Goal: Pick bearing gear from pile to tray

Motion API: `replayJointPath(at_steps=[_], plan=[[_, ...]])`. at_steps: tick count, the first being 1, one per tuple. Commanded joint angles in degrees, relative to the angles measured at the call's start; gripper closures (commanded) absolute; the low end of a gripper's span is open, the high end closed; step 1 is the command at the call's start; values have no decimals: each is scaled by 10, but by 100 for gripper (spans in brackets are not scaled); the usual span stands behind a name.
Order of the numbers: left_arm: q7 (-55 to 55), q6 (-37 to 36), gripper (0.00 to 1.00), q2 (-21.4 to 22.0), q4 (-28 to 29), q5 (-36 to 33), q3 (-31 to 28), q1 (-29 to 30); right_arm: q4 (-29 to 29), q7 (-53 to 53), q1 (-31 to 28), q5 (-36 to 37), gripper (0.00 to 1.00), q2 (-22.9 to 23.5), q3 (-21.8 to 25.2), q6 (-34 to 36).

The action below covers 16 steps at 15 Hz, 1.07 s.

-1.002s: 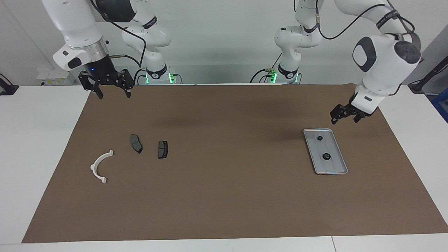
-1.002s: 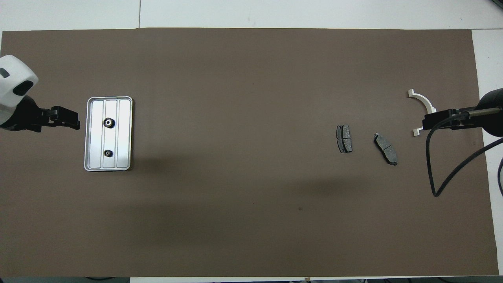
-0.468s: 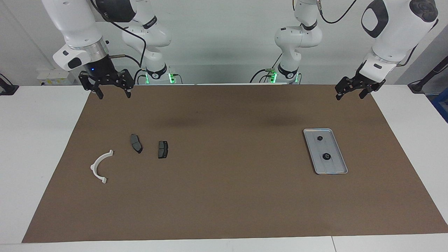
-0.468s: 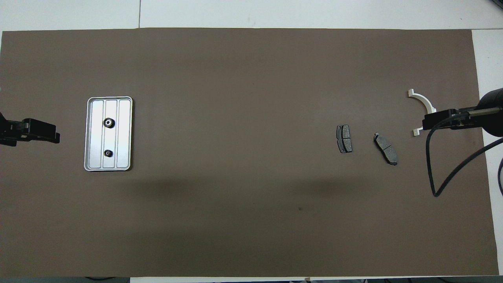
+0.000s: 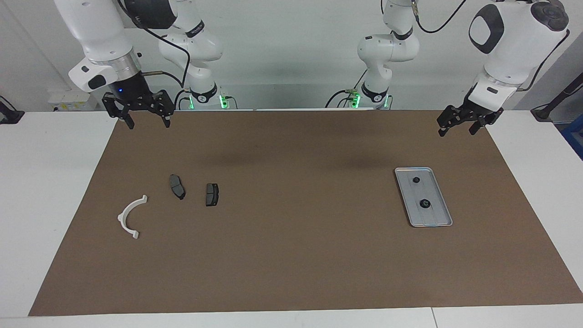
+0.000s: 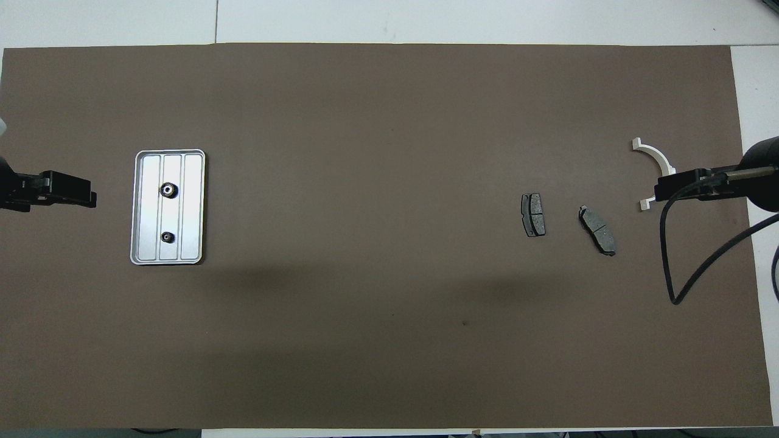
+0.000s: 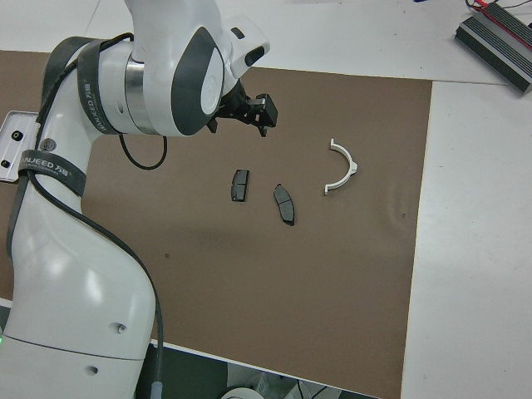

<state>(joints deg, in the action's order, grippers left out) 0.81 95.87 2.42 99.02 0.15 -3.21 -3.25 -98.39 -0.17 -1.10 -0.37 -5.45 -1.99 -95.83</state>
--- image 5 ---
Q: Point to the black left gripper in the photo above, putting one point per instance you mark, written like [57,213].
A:
[464,109]

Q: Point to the dark grey rectangular brake pad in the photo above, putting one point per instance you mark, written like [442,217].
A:
[212,195]

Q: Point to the white curved plastic bracket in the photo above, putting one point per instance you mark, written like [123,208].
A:
[123,221]

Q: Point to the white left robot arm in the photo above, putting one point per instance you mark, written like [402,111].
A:
[514,45]

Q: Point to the black clamp mount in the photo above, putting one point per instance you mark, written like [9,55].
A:
[9,114]

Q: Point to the brown table mat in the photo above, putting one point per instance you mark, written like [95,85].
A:
[291,250]

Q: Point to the white box with yellow labels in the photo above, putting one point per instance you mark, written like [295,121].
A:
[61,101]

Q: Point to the silver metal tray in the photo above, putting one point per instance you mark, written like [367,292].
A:
[435,218]

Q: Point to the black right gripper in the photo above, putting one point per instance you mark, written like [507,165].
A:
[132,91]

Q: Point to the blue crate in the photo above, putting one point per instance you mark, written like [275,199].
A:
[575,141]

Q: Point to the black angled stand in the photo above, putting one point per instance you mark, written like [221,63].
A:
[546,109]

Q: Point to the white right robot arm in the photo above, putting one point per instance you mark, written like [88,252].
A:
[100,32]

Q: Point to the dark grey curved brake pad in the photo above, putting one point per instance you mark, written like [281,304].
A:
[176,186]

